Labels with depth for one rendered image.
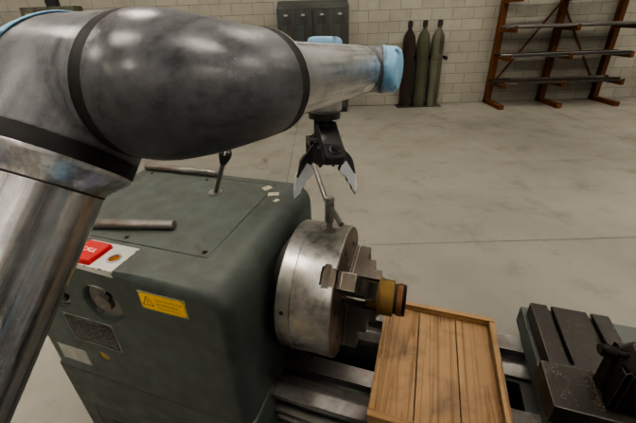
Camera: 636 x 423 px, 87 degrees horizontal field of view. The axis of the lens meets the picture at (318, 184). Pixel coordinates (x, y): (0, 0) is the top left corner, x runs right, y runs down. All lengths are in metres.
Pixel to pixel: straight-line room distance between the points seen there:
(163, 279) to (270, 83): 0.52
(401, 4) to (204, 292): 6.98
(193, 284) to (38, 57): 0.47
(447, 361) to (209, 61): 0.93
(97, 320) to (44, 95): 0.70
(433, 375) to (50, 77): 0.94
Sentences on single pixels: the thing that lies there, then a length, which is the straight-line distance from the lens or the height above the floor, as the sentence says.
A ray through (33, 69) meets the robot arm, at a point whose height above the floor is 1.66.
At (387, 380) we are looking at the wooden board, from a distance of 0.97.
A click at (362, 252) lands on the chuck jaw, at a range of 0.93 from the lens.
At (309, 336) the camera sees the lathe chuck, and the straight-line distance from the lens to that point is 0.78.
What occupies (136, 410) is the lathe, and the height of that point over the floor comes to 0.76.
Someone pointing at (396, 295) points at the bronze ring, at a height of 1.11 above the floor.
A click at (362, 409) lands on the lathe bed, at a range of 0.95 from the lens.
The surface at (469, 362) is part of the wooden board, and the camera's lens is 1.04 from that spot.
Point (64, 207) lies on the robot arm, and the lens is 0.32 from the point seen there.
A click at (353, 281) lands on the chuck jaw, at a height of 1.19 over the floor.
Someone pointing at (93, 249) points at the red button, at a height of 1.27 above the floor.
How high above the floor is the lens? 1.68
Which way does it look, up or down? 26 degrees down
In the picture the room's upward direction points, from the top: 2 degrees counter-clockwise
